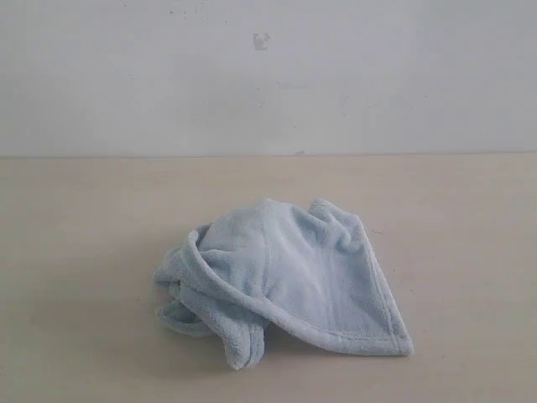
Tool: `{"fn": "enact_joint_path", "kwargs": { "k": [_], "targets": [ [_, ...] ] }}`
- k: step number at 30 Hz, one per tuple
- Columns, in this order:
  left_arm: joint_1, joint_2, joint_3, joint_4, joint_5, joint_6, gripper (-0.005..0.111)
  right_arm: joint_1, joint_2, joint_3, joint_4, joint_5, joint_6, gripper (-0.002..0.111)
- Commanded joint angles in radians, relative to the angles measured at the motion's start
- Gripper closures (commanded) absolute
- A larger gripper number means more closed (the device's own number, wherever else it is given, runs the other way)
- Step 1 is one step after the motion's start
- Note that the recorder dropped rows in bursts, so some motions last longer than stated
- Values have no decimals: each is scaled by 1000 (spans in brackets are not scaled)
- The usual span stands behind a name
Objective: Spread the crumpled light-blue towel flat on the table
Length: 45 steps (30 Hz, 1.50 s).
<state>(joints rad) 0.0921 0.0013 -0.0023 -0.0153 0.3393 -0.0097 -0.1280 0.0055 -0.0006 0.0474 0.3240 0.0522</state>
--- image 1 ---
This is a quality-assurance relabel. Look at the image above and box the light blue fleece towel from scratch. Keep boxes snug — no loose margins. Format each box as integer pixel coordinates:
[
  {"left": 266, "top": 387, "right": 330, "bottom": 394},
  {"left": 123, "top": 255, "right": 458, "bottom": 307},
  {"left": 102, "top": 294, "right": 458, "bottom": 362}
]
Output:
[{"left": 154, "top": 199, "right": 413, "bottom": 369}]

